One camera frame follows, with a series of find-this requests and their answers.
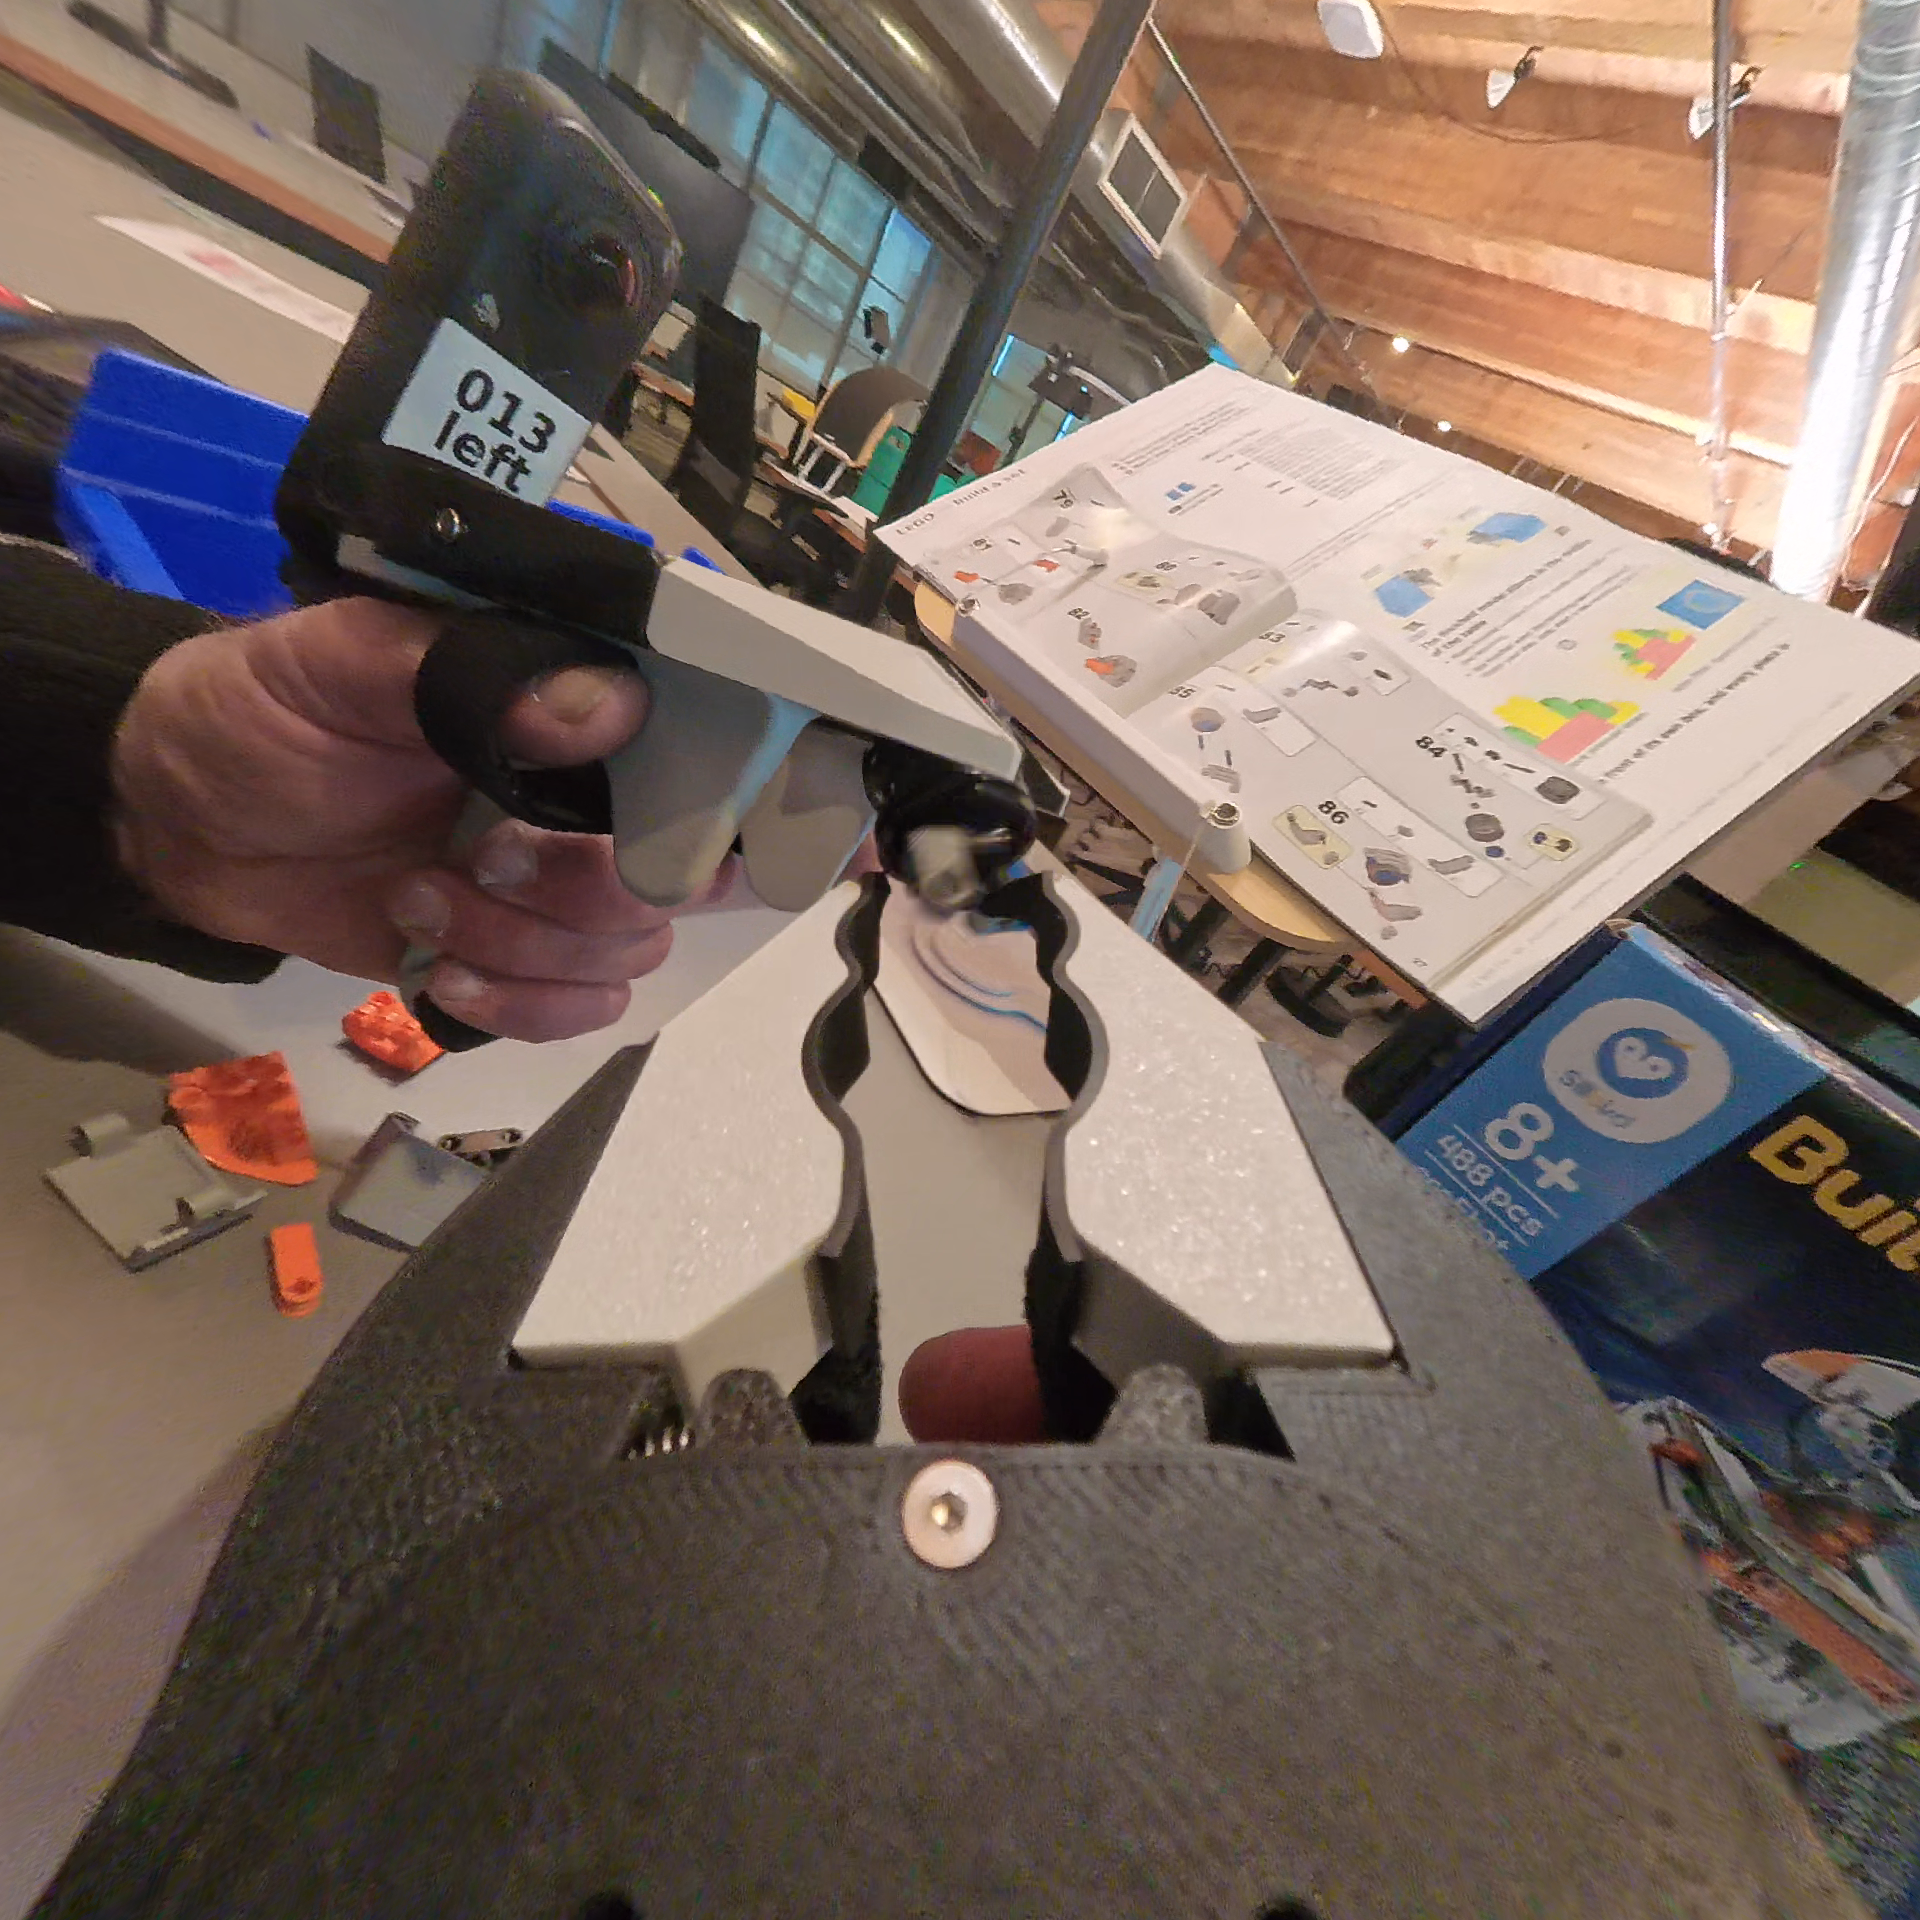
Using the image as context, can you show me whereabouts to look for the silver duct pipe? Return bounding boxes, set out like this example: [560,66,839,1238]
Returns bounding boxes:
[1768,0,1920,606]

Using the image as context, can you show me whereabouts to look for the grey flat toy panel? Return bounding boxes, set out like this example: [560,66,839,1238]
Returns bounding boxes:
[42,1111,268,1277]

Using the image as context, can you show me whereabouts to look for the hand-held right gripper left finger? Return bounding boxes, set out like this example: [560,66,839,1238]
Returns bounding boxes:
[510,873,889,1449]

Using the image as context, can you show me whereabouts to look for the person's left forearm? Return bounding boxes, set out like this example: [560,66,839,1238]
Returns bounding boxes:
[0,538,290,987]

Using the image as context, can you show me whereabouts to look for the black pole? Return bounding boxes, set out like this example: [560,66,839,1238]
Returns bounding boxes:
[844,0,1162,627]

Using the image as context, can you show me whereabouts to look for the white instruction booklet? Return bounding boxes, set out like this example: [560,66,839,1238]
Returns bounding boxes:
[874,362,1920,1024]

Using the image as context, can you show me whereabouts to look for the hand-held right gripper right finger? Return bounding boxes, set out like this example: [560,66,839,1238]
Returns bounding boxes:
[1025,873,1402,1449]

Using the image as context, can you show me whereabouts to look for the orange triangular toy panel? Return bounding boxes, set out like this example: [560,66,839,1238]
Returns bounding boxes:
[163,1048,322,1190]
[342,990,448,1075]

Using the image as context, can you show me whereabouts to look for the blue plastic bin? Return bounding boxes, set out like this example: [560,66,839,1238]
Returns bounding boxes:
[55,344,320,618]

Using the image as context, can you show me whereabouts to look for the person's left hand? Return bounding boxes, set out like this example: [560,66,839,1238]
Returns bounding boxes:
[110,597,681,1043]

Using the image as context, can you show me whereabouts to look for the blue cardboard box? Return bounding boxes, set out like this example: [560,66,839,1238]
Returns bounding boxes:
[1377,918,1920,1763]

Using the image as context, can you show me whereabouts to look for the black office chair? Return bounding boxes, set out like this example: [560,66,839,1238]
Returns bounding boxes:
[660,296,788,535]

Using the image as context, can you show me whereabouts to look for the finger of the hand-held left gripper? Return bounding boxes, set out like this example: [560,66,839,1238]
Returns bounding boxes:
[643,555,1032,783]
[603,643,889,914]

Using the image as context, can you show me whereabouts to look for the person's right hand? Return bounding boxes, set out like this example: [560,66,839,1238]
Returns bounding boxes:
[903,1325,1049,1449]

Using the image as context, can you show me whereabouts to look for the black ribbed toy assembly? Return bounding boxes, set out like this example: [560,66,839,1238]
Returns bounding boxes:
[865,750,1041,917]

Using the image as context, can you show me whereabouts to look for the white book stand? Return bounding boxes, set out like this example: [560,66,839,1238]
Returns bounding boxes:
[913,576,1356,950]

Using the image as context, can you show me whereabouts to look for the tan office chair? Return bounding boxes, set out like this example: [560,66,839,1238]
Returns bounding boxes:
[803,362,935,504]

